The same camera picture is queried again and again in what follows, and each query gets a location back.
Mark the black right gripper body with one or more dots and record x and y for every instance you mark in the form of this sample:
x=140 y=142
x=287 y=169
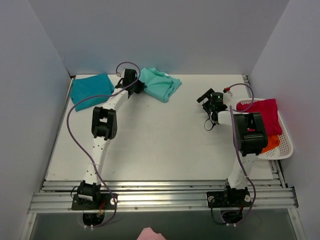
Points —
x=206 y=98

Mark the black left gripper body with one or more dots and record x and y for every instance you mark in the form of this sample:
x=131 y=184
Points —
x=138 y=87

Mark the mint green t-shirt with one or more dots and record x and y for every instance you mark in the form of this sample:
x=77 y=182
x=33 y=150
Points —
x=158 y=84

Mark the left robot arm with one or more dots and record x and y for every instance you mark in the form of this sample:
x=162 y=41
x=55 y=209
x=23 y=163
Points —
x=104 y=128

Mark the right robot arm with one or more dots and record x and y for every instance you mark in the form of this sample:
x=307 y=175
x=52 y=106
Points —
x=248 y=134

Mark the folded teal t-shirt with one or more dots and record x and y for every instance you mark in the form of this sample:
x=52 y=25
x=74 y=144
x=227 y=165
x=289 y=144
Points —
x=91 y=86

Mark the magenta t-shirt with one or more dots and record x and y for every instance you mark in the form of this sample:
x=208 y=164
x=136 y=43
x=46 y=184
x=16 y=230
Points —
x=269 y=111

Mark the orange t-shirt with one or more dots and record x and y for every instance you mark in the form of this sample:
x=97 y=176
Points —
x=273 y=142

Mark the white perforated plastic basket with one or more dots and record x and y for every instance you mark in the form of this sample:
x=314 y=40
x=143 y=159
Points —
x=285 y=149

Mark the pink cloth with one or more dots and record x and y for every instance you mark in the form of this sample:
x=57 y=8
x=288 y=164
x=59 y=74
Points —
x=149 y=234

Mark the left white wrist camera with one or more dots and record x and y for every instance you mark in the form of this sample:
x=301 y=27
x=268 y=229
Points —
x=121 y=74

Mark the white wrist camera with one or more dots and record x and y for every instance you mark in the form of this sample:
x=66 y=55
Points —
x=121 y=74
x=227 y=95

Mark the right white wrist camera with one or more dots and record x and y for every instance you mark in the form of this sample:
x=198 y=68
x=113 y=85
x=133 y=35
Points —
x=227 y=95

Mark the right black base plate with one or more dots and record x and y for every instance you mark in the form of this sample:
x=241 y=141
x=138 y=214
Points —
x=233 y=199

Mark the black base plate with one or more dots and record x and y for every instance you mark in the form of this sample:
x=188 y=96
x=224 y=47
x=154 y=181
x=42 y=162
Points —
x=103 y=202
x=233 y=199

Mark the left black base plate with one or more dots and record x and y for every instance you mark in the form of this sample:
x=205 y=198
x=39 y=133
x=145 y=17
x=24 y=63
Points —
x=103 y=202

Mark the aluminium rail frame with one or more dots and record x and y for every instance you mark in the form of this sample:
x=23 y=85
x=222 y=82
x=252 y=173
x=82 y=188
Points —
x=165 y=156

